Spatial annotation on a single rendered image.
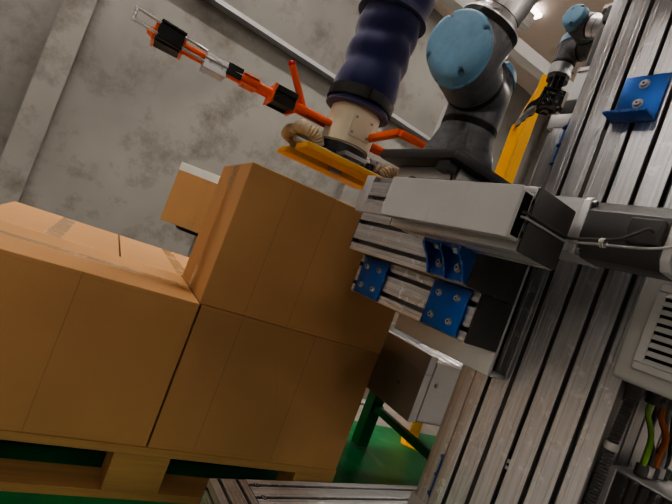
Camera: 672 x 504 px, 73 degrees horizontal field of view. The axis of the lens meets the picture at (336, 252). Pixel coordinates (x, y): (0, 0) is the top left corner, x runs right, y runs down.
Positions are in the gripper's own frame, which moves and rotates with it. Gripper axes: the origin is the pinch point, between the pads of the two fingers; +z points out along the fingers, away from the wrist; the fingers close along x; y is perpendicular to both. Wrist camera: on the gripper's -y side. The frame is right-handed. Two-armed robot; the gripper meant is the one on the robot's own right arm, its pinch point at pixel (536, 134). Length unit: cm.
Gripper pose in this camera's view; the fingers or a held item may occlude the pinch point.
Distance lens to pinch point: 177.5
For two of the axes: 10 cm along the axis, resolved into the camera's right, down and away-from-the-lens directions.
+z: -3.6, 9.3, -0.1
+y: -2.1, -0.9, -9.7
